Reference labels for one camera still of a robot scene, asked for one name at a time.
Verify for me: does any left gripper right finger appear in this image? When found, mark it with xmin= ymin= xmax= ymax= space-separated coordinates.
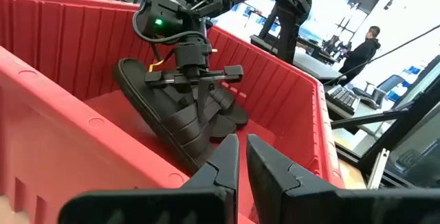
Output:
xmin=245 ymin=133 xmax=440 ymax=224

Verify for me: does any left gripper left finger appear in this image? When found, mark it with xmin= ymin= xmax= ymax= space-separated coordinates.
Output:
xmin=57 ymin=133 xmax=241 ymax=224

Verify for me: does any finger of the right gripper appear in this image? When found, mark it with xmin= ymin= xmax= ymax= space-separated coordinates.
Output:
xmin=196 ymin=78 xmax=217 ymax=126

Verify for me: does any black strap slide sandal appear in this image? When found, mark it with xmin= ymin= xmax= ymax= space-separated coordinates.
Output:
xmin=112 ymin=57 xmax=223 ymax=175
xmin=208 ymin=113 xmax=238 ymax=139
xmin=209 ymin=85 xmax=250 ymax=127

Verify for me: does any red plastic bin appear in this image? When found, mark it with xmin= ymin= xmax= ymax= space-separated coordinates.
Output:
xmin=0 ymin=0 xmax=346 ymax=224

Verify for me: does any black workshop table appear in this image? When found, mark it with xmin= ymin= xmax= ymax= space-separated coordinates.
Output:
xmin=250 ymin=34 xmax=347 ymax=82

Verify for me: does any black support bar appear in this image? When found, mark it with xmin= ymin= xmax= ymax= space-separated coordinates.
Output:
xmin=331 ymin=109 xmax=403 ymax=131

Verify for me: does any black computer keyboard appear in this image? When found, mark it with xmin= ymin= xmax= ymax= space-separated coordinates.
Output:
xmin=324 ymin=85 xmax=361 ymax=115

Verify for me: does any black office chair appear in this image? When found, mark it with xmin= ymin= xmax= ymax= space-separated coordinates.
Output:
xmin=352 ymin=74 xmax=406 ymax=111

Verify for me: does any grey computer monitor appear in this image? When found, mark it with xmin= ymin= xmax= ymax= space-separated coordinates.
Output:
xmin=386 ymin=89 xmax=440 ymax=188

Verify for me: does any person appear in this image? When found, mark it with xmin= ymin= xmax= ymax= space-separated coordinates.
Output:
xmin=338 ymin=25 xmax=382 ymax=87

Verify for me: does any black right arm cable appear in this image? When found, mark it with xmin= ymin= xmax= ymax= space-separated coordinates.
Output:
xmin=132 ymin=2 xmax=209 ymax=45

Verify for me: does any silver aluminium bracket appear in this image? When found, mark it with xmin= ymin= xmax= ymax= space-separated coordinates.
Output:
xmin=366 ymin=148 xmax=391 ymax=190

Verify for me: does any black aluminium frame rail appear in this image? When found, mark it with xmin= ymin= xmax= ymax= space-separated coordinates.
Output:
xmin=357 ymin=76 xmax=440 ymax=190

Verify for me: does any thin black hanging cable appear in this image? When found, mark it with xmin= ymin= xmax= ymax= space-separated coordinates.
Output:
xmin=324 ymin=23 xmax=440 ymax=87

